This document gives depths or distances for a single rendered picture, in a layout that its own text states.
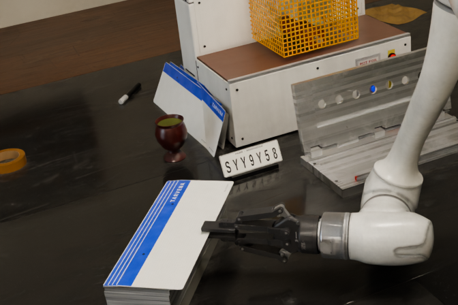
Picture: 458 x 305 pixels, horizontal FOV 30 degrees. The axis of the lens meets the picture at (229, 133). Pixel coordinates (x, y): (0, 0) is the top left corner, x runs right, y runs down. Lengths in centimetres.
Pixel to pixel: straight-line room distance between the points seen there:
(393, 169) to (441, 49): 35
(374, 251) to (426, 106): 29
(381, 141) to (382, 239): 62
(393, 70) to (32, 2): 183
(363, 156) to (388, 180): 42
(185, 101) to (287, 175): 47
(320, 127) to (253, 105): 20
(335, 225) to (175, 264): 31
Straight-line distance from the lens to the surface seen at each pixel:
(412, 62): 225
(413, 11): 319
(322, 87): 212
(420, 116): 158
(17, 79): 301
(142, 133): 243
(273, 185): 207
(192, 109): 239
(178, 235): 173
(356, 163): 210
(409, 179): 173
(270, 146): 214
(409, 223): 162
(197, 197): 185
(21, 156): 237
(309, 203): 199
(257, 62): 228
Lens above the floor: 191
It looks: 26 degrees down
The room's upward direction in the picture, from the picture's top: 7 degrees counter-clockwise
